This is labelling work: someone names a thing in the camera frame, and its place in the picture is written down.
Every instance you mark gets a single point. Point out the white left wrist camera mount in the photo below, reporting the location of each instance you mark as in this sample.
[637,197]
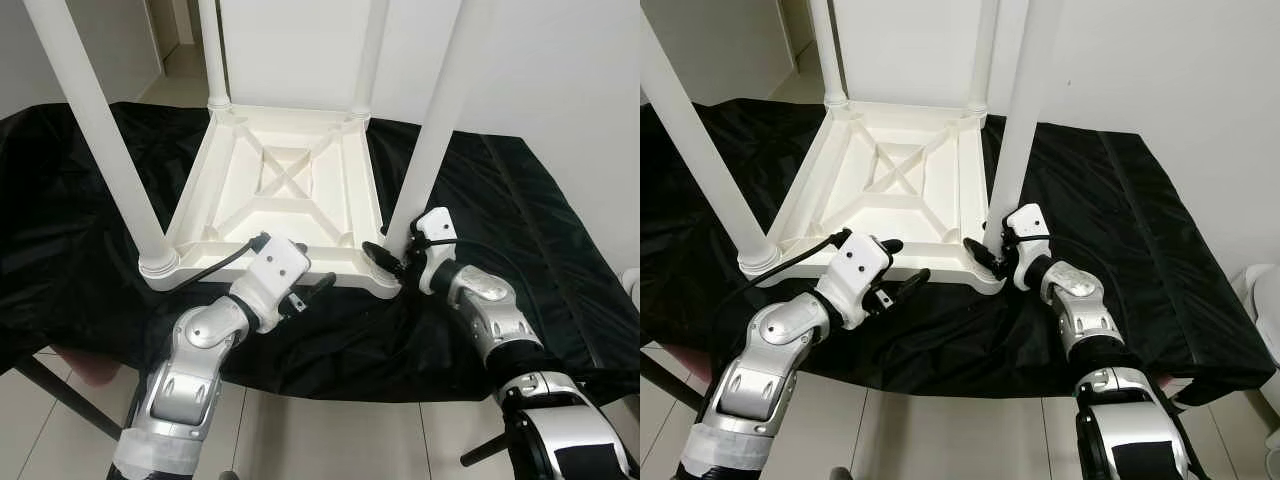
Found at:
[272,265]
[855,262]

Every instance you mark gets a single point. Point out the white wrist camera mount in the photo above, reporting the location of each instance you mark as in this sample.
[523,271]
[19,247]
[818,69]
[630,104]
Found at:
[855,262]
[272,265]
[1028,222]
[437,225]

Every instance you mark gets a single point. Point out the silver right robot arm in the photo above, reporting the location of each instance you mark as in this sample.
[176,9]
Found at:
[490,310]
[1080,305]

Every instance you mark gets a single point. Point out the black metal table leg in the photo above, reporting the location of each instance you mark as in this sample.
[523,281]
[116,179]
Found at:
[65,395]
[485,448]
[672,378]
[1190,392]

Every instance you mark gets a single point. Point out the white plastic table leg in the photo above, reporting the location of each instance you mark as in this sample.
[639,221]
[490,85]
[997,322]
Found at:
[827,50]
[440,110]
[213,50]
[710,160]
[100,130]
[1022,110]
[980,55]
[370,55]

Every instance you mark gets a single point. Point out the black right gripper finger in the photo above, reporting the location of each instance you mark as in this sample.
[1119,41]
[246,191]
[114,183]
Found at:
[980,258]
[382,260]

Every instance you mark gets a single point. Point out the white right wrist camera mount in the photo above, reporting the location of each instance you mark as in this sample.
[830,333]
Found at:
[1028,222]
[437,225]

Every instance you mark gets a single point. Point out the white plastic container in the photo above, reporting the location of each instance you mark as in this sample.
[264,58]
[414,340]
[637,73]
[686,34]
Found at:
[1262,310]

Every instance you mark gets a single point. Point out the white plastic table top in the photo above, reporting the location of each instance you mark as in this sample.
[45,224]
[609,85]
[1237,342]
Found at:
[870,215]
[260,215]

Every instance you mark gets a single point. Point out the black cloth table cover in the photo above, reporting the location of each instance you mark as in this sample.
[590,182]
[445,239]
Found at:
[550,260]
[1150,260]

